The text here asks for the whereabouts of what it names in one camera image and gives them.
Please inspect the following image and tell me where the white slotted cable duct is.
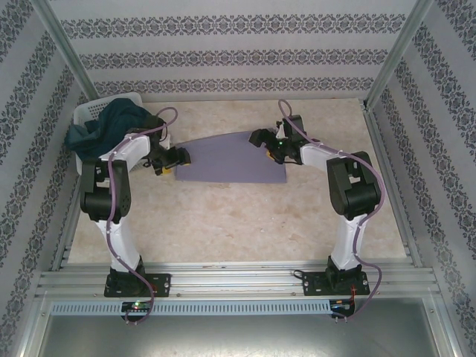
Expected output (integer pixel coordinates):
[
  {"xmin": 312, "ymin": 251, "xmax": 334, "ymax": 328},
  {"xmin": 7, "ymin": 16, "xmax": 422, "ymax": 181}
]
[{"xmin": 50, "ymin": 300, "xmax": 332, "ymax": 315}]

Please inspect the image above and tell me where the grey metal sheet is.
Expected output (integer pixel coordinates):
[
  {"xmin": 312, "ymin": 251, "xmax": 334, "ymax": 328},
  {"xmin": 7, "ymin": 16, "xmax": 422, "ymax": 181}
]
[{"xmin": 18, "ymin": 295, "xmax": 458, "ymax": 357}]

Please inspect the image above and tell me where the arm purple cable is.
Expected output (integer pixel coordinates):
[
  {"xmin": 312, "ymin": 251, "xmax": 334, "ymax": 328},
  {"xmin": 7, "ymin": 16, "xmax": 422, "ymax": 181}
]
[
  {"xmin": 277, "ymin": 98, "xmax": 386, "ymax": 321},
  {"xmin": 106, "ymin": 106, "xmax": 179, "ymax": 325}
]

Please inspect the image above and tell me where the left circuit board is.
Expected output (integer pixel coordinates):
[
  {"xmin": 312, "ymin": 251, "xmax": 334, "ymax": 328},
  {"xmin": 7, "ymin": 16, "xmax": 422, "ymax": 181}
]
[{"xmin": 121, "ymin": 300, "xmax": 154, "ymax": 312}]

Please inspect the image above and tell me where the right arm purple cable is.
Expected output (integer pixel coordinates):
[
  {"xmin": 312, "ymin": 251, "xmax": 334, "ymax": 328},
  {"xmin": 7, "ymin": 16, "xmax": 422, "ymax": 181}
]
[{"xmin": 277, "ymin": 98, "xmax": 386, "ymax": 321}]

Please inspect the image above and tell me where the aluminium mounting rail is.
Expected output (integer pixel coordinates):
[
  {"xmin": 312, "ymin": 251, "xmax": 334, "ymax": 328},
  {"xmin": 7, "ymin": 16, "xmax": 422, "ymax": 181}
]
[{"xmin": 36, "ymin": 261, "xmax": 439, "ymax": 298}]

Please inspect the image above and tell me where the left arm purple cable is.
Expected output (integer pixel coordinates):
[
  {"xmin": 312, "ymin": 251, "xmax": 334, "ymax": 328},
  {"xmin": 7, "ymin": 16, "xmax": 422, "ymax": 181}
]
[{"xmin": 106, "ymin": 106, "xmax": 179, "ymax": 325}]

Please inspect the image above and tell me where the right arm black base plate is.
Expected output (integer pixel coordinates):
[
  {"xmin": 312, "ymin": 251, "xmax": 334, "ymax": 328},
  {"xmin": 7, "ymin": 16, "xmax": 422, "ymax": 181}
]
[{"xmin": 303, "ymin": 270, "xmax": 371, "ymax": 298}]

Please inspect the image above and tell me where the lavender skirt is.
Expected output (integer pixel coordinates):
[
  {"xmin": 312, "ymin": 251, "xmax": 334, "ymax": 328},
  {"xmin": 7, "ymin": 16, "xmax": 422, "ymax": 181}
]
[{"xmin": 174, "ymin": 129, "xmax": 289, "ymax": 186}]

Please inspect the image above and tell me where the plain denim skirt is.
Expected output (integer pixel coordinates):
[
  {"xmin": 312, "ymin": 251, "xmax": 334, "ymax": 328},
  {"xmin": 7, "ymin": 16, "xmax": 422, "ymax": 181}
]
[{"xmin": 65, "ymin": 97, "xmax": 159, "ymax": 163}]

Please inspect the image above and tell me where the aluminium frame post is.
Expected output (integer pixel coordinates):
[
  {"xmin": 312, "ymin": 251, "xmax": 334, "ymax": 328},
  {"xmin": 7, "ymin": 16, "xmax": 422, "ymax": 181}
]
[
  {"xmin": 31, "ymin": 0, "xmax": 98, "ymax": 103},
  {"xmin": 362, "ymin": 0, "xmax": 435, "ymax": 111}
]

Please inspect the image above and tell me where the white plastic basket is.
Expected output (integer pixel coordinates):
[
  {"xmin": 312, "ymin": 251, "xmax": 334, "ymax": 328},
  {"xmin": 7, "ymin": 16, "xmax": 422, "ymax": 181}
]
[{"xmin": 73, "ymin": 92, "xmax": 149, "ymax": 176}]

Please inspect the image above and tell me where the aluminium side rail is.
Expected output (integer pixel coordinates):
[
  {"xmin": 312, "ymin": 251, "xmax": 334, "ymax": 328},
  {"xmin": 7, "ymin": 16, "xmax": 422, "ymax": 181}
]
[
  {"xmin": 50, "ymin": 173, "xmax": 92, "ymax": 271},
  {"xmin": 362, "ymin": 100, "xmax": 425, "ymax": 268}
]

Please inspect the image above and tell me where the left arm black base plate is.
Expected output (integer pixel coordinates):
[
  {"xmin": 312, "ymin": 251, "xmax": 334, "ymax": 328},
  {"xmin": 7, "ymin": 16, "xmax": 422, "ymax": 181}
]
[{"xmin": 103, "ymin": 273, "xmax": 172, "ymax": 298}]

